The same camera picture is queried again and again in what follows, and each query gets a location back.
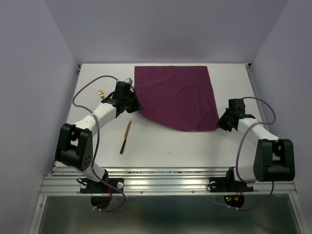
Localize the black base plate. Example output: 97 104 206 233
76 178 124 194
207 177 254 193

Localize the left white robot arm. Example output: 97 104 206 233
55 78 142 192

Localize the gold fork dark handle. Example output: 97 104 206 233
98 90 105 99

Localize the gold knife dark handle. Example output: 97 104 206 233
119 121 132 154

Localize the purple cloth napkin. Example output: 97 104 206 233
134 66 219 132

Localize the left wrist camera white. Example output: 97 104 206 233
124 78 133 85

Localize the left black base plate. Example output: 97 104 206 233
76 178 124 194

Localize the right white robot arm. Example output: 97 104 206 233
218 97 295 190

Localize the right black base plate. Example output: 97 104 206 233
207 177 254 193

